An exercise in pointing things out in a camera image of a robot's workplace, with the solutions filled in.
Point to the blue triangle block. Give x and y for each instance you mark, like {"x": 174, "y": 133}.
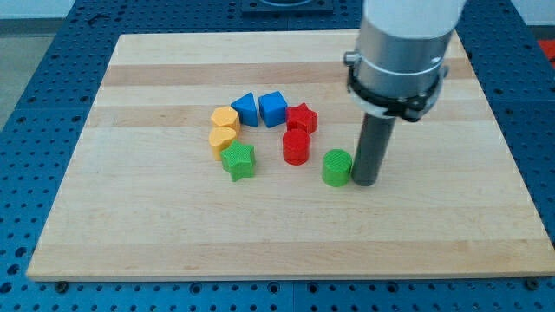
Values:
{"x": 247, "y": 110}

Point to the blue cube block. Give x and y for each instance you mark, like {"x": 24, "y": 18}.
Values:
{"x": 272, "y": 108}

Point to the light wooden board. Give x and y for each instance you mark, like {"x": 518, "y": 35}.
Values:
{"x": 143, "y": 199}

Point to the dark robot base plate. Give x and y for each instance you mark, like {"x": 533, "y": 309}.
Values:
{"x": 254, "y": 7}

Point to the yellow heart block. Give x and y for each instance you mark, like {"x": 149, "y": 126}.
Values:
{"x": 220, "y": 138}

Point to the green star block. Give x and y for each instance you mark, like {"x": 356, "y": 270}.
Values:
{"x": 238, "y": 159}

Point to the yellow hexagon block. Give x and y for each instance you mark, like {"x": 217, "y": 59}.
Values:
{"x": 226, "y": 117}

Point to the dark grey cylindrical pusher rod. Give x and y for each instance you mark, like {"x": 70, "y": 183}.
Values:
{"x": 371, "y": 148}

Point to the red cylinder block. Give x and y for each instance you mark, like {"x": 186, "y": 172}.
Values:
{"x": 296, "y": 147}

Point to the red star block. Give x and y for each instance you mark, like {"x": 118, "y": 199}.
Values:
{"x": 302, "y": 118}

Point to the green cylinder block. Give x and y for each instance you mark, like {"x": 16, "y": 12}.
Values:
{"x": 337, "y": 165}

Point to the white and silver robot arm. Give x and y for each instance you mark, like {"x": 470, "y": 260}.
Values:
{"x": 396, "y": 70}

